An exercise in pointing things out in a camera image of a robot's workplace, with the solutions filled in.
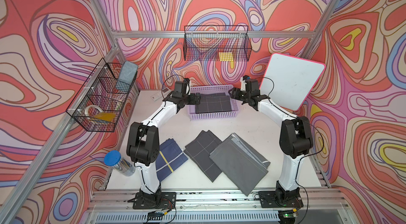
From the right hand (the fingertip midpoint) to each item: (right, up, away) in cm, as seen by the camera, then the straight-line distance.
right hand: (233, 95), depth 97 cm
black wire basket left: (-67, -7, -25) cm, 72 cm away
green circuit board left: (-41, -57, -25) cm, 75 cm away
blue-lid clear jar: (-58, -29, -29) cm, 71 cm away
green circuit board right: (+20, -57, -26) cm, 65 cm away
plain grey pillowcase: (+4, -39, -13) cm, 41 cm away
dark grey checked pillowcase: (-21, -32, -8) cm, 39 cm away
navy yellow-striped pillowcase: (-37, -35, -10) cm, 52 cm away
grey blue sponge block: (-59, +9, -15) cm, 62 cm away
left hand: (-24, -1, -3) cm, 24 cm away
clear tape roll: (-68, -8, -30) cm, 75 cm away
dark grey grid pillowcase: (-12, -5, +15) cm, 19 cm away
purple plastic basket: (-11, +6, +18) cm, 22 cm away
